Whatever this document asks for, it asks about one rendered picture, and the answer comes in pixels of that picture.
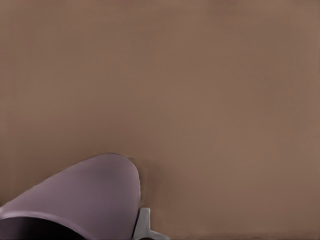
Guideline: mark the purple cup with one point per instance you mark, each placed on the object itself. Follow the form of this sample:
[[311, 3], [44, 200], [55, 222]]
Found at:
[[95, 190]]

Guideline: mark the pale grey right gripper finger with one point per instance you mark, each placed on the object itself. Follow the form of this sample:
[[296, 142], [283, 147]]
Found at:
[[144, 226]]

